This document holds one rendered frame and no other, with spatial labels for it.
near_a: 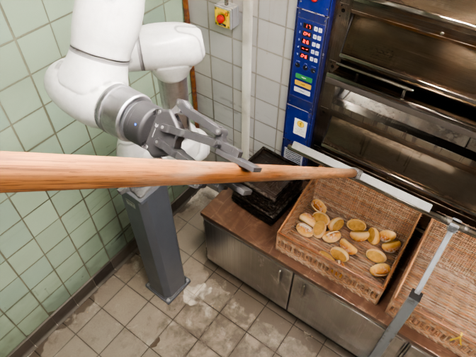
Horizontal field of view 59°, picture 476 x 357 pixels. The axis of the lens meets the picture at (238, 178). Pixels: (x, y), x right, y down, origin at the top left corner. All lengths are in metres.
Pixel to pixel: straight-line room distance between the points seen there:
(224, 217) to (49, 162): 1.99
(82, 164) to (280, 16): 1.73
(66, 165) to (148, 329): 2.35
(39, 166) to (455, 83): 1.64
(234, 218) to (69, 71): 1.66
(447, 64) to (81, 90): 1.40
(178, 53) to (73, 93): 0.58
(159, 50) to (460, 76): 1.12
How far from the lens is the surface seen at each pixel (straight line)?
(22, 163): 0.34
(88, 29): 0.75
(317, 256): 2.05
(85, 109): 0.76
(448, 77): 1.82
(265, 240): 2.22
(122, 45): 0.76
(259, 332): 2.62
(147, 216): 2.02
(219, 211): 2.33
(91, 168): 0.38
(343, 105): 2.09
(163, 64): 1.31
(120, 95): 0.73
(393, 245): 2.25
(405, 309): 1.85
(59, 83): 0.80
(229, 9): 2.10
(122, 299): 2.79
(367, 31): 1.87
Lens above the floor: 2.42
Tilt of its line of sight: 48 degrees down
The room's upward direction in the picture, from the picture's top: straight up
